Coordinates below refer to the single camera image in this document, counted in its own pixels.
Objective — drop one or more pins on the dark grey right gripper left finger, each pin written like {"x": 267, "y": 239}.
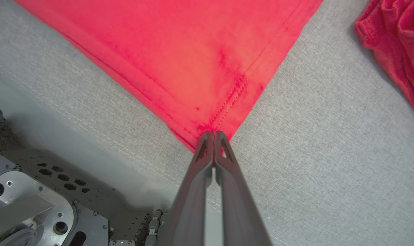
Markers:
{"x": 190, "y": 212}

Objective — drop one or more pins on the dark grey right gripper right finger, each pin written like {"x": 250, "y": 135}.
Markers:
{"x": 239, "y": 212}

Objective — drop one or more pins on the red and white shirt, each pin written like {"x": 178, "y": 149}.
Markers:
{"x": 186, "y": 51}

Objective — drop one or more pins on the red shorts with number print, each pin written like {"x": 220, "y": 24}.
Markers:
{"x": 401, "y": 41}

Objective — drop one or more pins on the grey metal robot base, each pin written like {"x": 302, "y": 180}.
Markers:
{"x": 50, "y": 198}

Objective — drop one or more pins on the grey fabric sofa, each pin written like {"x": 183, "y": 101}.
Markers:
{"x": 330, "y": 153}

